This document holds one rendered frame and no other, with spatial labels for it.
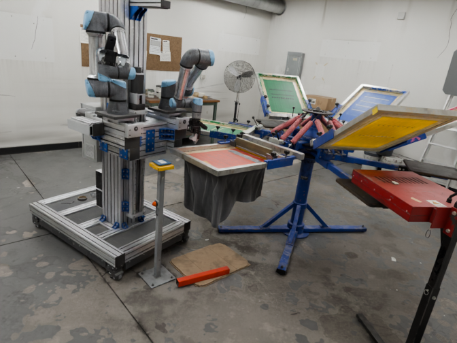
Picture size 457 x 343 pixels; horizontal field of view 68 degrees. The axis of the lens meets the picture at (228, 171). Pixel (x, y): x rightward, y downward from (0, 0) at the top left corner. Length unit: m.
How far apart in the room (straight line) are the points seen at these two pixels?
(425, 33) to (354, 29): 1.23
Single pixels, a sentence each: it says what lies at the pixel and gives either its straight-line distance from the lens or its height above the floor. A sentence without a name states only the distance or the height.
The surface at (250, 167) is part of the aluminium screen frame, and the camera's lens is 2.42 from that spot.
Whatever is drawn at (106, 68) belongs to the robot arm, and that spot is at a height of 1.58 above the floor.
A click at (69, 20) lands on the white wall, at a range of 5.94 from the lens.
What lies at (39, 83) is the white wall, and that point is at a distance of 5.86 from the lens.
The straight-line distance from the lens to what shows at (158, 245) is 2.71.
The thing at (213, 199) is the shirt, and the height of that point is 0.73.
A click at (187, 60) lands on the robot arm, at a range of 2.54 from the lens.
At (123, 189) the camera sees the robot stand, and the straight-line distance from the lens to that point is 2.98.
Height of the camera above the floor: 1.74
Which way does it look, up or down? 19 degrees down
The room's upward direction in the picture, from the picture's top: 6 degrees clockwise
